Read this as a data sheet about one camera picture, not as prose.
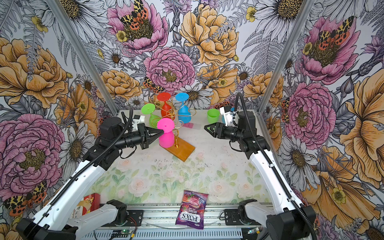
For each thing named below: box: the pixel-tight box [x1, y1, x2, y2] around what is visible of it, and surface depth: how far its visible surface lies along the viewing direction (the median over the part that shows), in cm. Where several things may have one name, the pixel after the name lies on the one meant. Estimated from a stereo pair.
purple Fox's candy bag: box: [175, 190, 209, 230], surface depth 76 cm
